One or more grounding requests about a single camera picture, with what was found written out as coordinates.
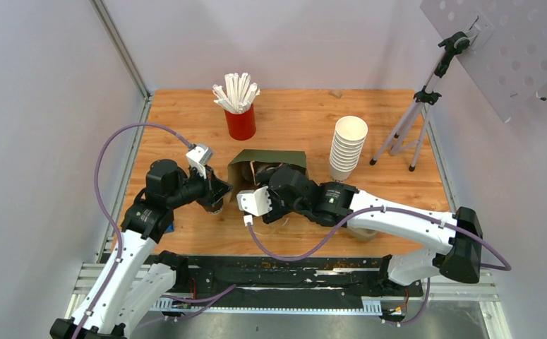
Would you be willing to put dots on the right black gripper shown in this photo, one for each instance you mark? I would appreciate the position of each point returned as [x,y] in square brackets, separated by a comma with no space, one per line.
[277,212]

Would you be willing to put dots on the green paper bag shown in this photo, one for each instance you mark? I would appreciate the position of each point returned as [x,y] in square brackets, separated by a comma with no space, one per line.
[244,167]

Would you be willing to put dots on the grey perforated panel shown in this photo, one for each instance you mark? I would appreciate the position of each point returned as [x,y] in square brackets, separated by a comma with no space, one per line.
[508,58]

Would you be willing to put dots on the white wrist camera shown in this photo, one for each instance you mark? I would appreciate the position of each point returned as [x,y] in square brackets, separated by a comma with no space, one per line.
[256,202]
[198,157]

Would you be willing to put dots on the red cup holder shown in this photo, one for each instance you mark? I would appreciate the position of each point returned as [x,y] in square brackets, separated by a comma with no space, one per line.
[241,127]

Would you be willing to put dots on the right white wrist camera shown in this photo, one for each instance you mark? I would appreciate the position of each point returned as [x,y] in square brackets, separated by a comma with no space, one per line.
[256,202]

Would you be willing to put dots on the grey tripod stand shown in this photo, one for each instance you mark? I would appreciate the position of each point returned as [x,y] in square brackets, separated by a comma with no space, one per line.
[423,99]

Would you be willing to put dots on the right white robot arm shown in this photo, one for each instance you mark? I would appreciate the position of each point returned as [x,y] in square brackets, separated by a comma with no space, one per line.
[451,241]

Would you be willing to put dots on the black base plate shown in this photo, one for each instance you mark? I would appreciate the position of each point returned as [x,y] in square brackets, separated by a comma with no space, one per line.
[315,283]

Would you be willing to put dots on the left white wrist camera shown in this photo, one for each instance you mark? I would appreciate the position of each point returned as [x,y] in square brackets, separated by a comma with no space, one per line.
[198,157]

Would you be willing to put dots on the stack of white paper cups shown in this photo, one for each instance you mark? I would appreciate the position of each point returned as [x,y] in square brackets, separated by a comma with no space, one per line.
[348,141]

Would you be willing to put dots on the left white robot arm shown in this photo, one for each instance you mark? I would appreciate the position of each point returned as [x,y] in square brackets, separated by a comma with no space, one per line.
[116,304]

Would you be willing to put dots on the white wrapped straws bundle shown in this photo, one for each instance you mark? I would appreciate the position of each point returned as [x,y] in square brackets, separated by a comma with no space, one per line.
[237,94]

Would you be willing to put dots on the brown cardboard cup carrier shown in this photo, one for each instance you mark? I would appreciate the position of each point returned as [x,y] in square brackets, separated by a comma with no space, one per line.
[363,235]

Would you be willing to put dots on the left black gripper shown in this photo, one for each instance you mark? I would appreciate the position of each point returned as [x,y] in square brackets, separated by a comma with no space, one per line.
[214,189]

